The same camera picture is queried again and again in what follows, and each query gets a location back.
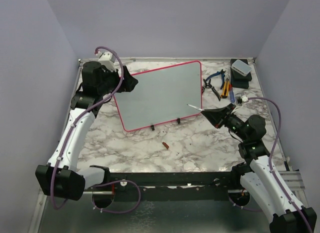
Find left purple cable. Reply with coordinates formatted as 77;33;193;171
49;45;142;215

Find white rectangular box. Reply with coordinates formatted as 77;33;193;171
231;59;252;77

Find yellow black utility knife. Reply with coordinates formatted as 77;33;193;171
220;77;231;99

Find purple cable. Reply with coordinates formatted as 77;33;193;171
232;96;313;233
49;45;142;215

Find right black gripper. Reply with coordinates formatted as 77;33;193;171
203;102;250;141

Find blue screwdriver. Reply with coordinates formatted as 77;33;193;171
229;84;236;105

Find black handled pliers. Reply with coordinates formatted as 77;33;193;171
201;79;221;102

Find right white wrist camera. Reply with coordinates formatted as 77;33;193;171
233;93;249;107

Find aluminium frame rail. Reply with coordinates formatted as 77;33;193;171
279;171;305;191

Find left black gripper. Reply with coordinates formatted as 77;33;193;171
98;65;139;96

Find blue handled pliers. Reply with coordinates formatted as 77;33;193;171
204;69;226;90

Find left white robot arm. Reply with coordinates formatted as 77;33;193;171
35;61;138;201

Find red marker cap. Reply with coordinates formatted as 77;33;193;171
162;142;169;150

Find pink framed whiteboard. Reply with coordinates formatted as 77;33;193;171
114;60;203;132

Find white marker pen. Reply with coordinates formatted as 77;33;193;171
187;104;204;112

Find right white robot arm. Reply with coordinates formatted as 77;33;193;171
200;103;317;233

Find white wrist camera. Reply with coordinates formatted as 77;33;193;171
233;93;249;107
95;51;116;72

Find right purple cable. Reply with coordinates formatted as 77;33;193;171
232;96;313;233

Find black rectangular box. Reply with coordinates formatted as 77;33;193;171
230;68;252;89

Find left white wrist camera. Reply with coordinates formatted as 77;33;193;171
95;51;116;72

